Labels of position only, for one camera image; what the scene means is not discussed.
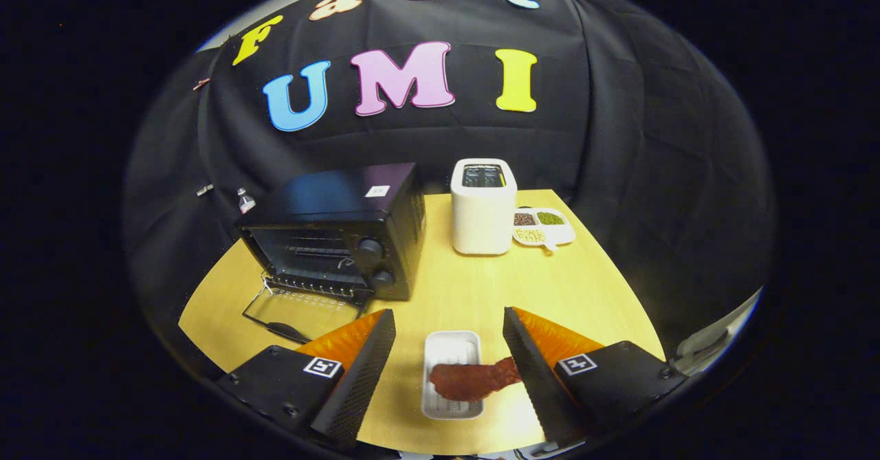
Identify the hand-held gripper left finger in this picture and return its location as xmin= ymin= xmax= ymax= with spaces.
xmin=219 ymin=309 xmax=397 ymax=450

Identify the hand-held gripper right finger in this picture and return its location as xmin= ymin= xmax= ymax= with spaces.
xmin=503 ymin=307 xmax=688 ymax=448

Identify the brown roasted drumstick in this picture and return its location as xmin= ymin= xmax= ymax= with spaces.
xmin=429 ymin=355 xmax=523 ymax=403

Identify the black toaster oven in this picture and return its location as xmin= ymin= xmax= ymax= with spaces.
xmin=235 ymin=163 xmax=427 ymax=344

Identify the white plastic food tray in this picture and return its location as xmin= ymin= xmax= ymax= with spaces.
xmin=421 ymin=330 xmax=484 ymax=421

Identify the white bread toaster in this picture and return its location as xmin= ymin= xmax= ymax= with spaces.
xmin=450 ymin=158 xmax=518 ymax=256

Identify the white divided bean dish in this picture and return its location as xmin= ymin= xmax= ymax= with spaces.
xmin=512 ymin=207 xmax=576 ymax=252

